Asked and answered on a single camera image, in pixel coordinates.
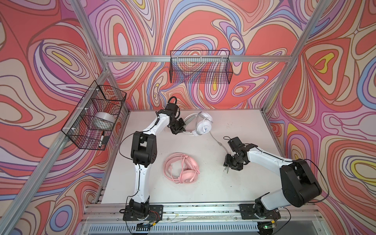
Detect grey headphone cable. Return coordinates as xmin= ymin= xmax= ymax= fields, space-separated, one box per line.
xmin=209 ymin=131 xmax=231 ymax=174

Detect pink headphones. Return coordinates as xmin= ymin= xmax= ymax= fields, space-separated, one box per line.
xmin=163 ymin=152 xmax=200 ymax=184

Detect white headphones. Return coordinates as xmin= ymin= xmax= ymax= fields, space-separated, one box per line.
xmin=183 ymin=112 xmax=213 ymax=136

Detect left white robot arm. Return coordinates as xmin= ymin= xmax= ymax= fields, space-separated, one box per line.
xmin=129 ymin=97 xmax=185 ymax=218

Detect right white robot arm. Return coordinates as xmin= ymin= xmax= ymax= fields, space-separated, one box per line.
xmin=224 ymin=136 xmax=322 ymax=219

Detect grey tape roll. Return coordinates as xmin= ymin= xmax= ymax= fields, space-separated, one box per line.
xmin=91 ymin=112 xmax=115 ymax=131

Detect marker pen in basket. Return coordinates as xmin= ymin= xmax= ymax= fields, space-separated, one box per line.
xmin=99 ymin=131 xmax=105 ymax=147

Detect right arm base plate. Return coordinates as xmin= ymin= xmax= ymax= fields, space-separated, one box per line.
xmin=237 ymin=204 xmax=281 ymax=220

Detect black wire basket back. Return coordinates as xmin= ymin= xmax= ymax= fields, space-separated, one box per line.
xmin=169 ymin=49 xmax=233 ymax=84

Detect black wire basket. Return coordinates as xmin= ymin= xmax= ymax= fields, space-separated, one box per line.
xmin=61 ymin=81 xmax=127 ymax=150
xmin=169 ymin=49 xmax=233 ymax=84

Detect black wire basket left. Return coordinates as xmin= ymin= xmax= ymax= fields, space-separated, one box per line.
xmin=61 ymin=81 xmax=127 ymax=150

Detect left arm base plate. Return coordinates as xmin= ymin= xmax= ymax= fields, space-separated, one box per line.
xmin=122 ymin=204 xmax=164 ymax=222

